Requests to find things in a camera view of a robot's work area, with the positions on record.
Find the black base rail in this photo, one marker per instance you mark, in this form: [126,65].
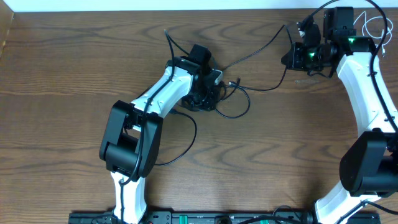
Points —
[167,217]

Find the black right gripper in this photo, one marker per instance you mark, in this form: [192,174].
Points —
[294,62]

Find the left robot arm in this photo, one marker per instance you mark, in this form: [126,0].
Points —
[131,140]

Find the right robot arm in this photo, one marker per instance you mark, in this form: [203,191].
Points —
[368,170]

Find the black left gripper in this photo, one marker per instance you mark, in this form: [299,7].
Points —
[208,104]

